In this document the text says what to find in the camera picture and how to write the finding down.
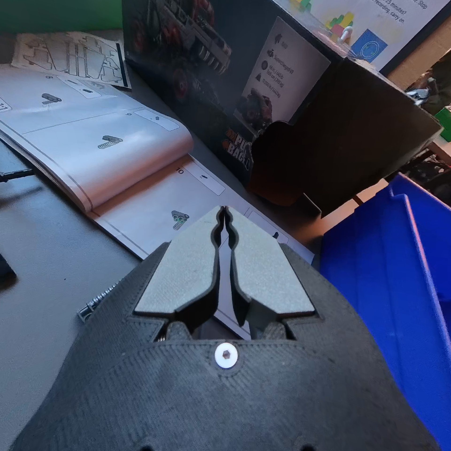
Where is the open instruction booklet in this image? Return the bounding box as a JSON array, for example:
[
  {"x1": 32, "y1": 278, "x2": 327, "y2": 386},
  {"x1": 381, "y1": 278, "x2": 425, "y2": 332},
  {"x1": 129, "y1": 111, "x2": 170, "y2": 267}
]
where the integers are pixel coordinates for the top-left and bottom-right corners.
[{"x1": 0, "y1": 65, "x2": 315, "y2": 337}]

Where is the lego chassis assembly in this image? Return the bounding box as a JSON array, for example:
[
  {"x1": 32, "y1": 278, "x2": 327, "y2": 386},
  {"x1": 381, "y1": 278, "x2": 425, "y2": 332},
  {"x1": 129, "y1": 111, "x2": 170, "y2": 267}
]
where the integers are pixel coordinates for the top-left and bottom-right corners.
[{"x1": 0, "y1": 168, "x2": 35, "y2": 283}]

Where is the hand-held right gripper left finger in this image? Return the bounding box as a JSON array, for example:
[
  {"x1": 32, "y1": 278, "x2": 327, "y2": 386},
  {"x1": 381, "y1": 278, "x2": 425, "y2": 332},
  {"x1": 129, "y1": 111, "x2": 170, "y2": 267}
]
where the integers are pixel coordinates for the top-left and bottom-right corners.
[{"x1": 133, "y1": 205, "x2": 227, "y2": 333}]

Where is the white printed poster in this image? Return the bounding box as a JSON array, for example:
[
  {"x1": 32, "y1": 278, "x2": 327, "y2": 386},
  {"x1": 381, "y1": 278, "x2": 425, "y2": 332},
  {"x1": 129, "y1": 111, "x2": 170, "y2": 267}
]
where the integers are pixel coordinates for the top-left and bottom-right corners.
[{"x1": 273, "y1": 0, "x2": 451, "y2": 75}]

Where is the white sticker sheet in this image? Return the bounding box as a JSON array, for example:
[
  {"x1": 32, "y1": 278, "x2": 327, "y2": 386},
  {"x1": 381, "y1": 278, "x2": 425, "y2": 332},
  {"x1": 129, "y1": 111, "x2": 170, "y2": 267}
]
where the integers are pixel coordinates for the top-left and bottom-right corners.
[{"x1": 11, "y1": 31, "x2": 132, "y2": 89}]

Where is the grey spring shock absorber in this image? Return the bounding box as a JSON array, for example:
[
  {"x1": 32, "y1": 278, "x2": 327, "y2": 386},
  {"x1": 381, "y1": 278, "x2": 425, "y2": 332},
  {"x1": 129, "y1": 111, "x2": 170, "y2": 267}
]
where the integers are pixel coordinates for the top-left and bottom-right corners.
[{"x1": 77, "y1": 280, "x2": 122, "y2": 322}]

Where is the dark cardboard lego box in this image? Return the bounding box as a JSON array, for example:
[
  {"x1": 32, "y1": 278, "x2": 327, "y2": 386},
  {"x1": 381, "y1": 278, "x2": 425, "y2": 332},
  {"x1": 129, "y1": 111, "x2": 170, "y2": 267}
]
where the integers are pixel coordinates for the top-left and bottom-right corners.
[{"x1": 121, "y1": 0, "x2": 444, "y2": 220}]

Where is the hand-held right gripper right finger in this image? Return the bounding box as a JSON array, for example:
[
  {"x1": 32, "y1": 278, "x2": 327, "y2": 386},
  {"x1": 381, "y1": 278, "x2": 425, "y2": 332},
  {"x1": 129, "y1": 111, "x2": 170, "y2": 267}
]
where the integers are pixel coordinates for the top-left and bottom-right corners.
[{"x1": 225, "y1": 206, "x2": 316, "y2": 328}]

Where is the blue plastic bin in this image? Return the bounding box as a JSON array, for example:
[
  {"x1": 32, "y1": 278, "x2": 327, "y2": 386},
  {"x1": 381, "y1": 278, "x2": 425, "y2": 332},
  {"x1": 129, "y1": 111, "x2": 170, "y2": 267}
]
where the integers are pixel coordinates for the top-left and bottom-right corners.
[{"x1": 319, "y1": 173, "x2": 451, "y2": 451}]

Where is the green plastic bin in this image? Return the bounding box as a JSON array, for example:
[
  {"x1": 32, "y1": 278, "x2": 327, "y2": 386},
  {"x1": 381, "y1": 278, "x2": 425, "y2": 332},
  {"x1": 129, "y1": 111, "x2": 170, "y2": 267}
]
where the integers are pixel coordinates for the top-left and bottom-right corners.
[{"x1": 0, "y1": 0, "x2": 124, "y2": 34}]

